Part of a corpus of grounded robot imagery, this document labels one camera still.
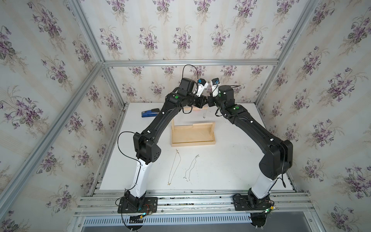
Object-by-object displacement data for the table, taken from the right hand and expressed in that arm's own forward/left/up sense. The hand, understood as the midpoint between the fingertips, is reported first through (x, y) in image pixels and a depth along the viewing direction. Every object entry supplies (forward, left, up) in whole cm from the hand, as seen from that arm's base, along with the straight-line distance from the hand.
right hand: (214, 92), depth 83 cm
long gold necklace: (-24, +21, -32) cm, 45 cm away
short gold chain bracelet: (-16, +6, -2) cm, 17 cm away
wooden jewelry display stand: (-9, +8, -31) cm, 33 cm away
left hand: (-6, +3, -1) cm, 7 cm away
